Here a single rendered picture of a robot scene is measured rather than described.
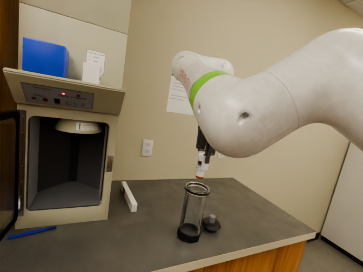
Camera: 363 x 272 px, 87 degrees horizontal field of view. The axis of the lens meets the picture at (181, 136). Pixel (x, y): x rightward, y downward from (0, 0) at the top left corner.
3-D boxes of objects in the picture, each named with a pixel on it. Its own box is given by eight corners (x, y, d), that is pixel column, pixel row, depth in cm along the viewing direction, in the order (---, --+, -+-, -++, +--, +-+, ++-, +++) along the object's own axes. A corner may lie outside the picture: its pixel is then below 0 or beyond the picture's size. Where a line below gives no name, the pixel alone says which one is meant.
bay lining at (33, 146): (41, 181, 92) (45, 108, 86) (100, 179, 103) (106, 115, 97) (25, 210, 70) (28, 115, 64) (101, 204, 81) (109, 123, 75)
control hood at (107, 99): (16, 101, 62) (17, 70, 60) (119, 114, 76) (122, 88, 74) (0, 104, 52) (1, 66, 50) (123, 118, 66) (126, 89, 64)
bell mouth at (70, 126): (58, 123, 84) (58, 111, 83) (101, 127, 92) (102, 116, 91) (49, 131, 69) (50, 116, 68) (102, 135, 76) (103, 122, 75)
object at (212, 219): (196, 223, 92) (199, 211, 91) (212, 221, 96) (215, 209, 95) (207, 236, 84) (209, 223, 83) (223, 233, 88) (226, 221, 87)
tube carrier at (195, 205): (173, 226, 85) (180, 181, 81) (193, 223, 90) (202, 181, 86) (182, 243, 75) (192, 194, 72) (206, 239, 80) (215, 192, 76)
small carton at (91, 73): (84, 82, 66) (85, 63, 65) (100, 85, 68) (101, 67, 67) (81, 81, 61) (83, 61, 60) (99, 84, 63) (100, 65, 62)
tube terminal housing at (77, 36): (33, 195, 92) (39, 25, 79) (105, 192, 106) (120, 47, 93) (14, 229, 70) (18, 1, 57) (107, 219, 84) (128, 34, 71)
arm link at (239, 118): (305, 148, 29) (295, 79, 23) (230, 185, 31) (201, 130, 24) (249, 104, 45) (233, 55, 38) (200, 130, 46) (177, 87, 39)
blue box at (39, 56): (32, 73, 61) (32, 43, 60) (67, 79, 66) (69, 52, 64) (21, 70, 53) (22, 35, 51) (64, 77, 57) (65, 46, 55)
